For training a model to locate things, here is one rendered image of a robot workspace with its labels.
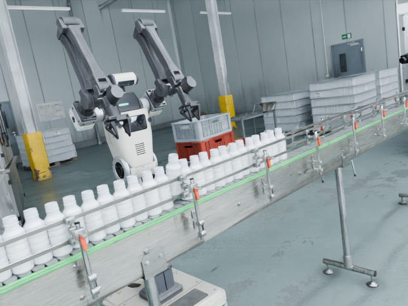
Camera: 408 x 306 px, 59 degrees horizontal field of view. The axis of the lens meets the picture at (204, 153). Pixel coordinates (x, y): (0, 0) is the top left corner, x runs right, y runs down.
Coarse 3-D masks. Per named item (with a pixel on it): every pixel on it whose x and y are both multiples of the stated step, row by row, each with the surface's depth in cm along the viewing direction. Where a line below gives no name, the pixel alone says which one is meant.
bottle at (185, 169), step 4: (180, 160) 142; (184, 160) 142; (180, 164) 142; (184, 164) 142; (184, 168) 142; (188, 168) 143; (184, 172) 141; (188, 172) 142; (188, 180) 142; (188, 184) 143
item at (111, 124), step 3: (114, 120) 162; (108, 123) 157; (111, 123) 156; (114, 123) 157; (117, 123) 163; (105, 126) 160; (108, 126) 159; (111, 126) 158; (114, 126) 157; (108, 129) 159; (111, 129) 160; (114, 129) 157; (111, 132) 159; (117, 132) 158; (114, 135) 159; (117, 135) 158; (117, 138) 159
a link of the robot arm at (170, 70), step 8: (136, 24) 199; (144, 32) 199; (152, 32) 198; (152, 40) 197; (160, 40) 199; (152, 48) 199; (160, 48) 195; (160, 56) 195; (168, 56) 195; (168, 64) 193; (168, 72) 193; (176, 72) 195; (168, 80) 195; (176, 80) 191
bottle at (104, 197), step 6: (102, 186) 122; (102, 192) 119; (108, 192) 121; (102, 198) 119; (108, 198) 119; (102, 204) 119; (102, 210) 119; (108, 210) 119; (114, 210) 121; (108, 216) 120; (114, 216) 121; (108, 222) 120; (108, 228) 120; (114, 228) 121
